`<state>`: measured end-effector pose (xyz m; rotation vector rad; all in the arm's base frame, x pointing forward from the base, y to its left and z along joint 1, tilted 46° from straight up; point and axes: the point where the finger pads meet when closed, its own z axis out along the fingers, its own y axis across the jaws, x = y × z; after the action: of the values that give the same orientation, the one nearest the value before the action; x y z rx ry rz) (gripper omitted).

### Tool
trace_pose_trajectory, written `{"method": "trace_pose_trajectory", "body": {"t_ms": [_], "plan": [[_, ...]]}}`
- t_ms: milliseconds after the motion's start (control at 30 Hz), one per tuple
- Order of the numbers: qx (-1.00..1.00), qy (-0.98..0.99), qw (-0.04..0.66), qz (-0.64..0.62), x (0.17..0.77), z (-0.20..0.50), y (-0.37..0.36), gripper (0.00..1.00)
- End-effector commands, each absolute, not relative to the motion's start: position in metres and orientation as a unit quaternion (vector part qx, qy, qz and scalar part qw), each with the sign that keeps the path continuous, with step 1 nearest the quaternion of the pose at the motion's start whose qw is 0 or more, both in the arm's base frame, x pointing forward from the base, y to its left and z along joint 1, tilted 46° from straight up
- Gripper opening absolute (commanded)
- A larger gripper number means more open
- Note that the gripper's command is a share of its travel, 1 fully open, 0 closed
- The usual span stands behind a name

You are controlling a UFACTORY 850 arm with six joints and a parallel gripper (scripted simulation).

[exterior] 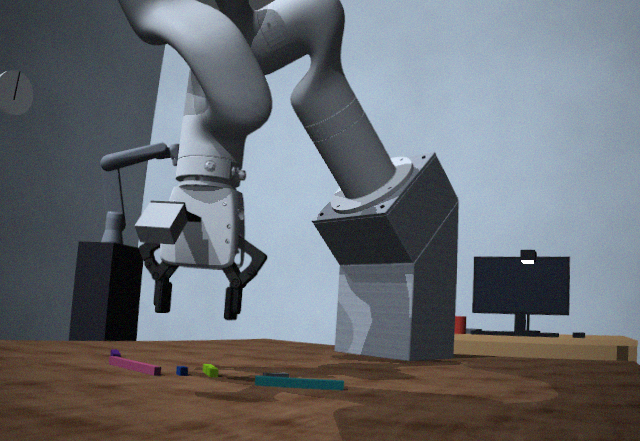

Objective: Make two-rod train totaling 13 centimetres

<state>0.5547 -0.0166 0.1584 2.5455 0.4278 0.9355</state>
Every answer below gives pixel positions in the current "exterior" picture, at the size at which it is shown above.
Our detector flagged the pink rod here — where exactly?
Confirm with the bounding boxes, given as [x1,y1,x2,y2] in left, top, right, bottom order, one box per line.
[109,356,161,376]

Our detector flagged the turquoise rod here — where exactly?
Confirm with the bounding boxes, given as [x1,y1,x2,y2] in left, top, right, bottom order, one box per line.
[255,376,344,390]

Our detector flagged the lime green rod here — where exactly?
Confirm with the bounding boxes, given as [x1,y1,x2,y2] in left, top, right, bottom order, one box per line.
[203,364,219,378]

